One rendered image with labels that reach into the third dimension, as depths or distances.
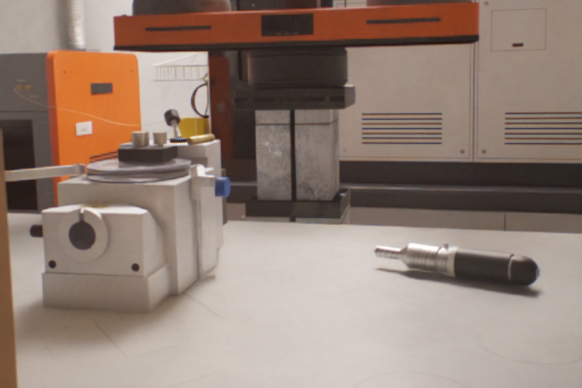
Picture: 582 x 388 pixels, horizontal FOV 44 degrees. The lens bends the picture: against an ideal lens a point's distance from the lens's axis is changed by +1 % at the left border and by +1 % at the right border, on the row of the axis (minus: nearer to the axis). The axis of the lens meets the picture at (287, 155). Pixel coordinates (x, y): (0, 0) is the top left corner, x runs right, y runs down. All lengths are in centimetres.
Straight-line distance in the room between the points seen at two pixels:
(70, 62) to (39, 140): 20
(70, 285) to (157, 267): 7
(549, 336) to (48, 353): 32
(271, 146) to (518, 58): 116
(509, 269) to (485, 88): 152
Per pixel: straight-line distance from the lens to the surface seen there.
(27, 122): 185
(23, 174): 64
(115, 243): 56
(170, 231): 58
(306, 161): 106
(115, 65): 204
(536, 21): 211
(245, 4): 223
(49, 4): 388
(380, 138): 213
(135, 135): 66
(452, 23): 101
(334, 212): 105
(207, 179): 55
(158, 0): 109
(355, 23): 102
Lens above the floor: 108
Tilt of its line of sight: 7 degrees down
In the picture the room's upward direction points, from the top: 1 degrees counter-clockwise
